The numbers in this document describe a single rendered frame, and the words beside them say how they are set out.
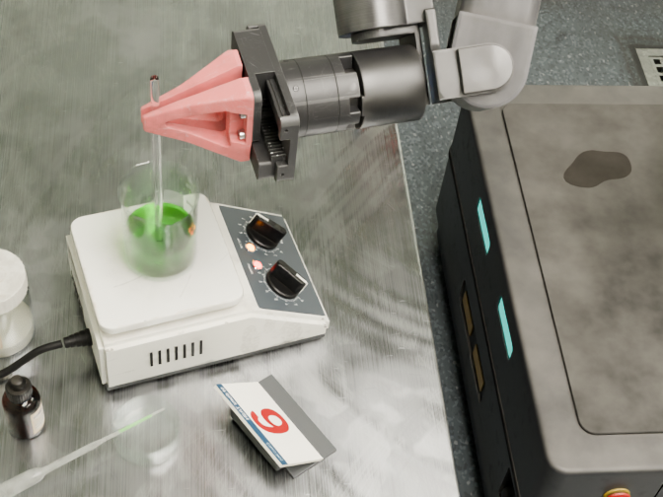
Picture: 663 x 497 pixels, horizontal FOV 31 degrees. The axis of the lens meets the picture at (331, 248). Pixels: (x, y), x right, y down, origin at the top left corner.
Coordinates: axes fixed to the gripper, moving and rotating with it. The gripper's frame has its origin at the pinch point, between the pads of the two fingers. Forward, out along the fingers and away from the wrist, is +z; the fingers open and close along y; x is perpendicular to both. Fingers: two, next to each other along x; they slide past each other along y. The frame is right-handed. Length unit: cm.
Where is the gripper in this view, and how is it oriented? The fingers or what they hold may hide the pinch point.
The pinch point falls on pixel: (153, 117)
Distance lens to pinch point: 84.9
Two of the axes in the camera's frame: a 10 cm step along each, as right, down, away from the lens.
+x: -0.9, 6.2, 7.8
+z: -9.6, 1.6, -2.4
